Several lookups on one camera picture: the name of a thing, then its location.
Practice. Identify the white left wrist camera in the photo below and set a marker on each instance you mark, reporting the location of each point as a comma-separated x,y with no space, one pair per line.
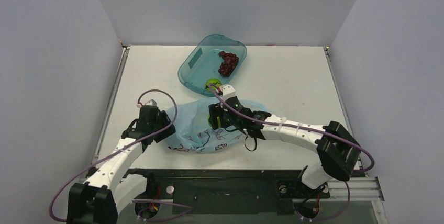
151,102

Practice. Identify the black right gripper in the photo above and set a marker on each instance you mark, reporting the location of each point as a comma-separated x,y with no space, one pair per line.
215,115

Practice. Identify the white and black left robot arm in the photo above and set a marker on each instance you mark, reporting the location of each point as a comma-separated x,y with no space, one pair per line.
107,192

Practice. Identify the light blue plastic bag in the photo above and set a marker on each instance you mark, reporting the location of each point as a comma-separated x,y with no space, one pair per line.
193,133

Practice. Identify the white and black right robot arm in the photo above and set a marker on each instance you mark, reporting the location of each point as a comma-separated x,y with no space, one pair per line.
336,148

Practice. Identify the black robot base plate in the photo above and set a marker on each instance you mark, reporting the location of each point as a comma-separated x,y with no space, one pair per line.
228,191

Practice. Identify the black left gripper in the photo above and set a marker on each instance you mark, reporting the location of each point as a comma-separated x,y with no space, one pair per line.
166,133

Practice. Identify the teal transparent plastic tray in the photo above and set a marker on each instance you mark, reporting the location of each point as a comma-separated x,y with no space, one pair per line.
204,62

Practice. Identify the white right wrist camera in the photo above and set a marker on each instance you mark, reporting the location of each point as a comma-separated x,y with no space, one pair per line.
227,92

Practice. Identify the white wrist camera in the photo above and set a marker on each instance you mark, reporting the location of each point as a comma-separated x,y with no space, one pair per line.
227,92
151,102

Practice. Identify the red fake grape bunch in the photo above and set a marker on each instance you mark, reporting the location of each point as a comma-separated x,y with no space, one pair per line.
229,63

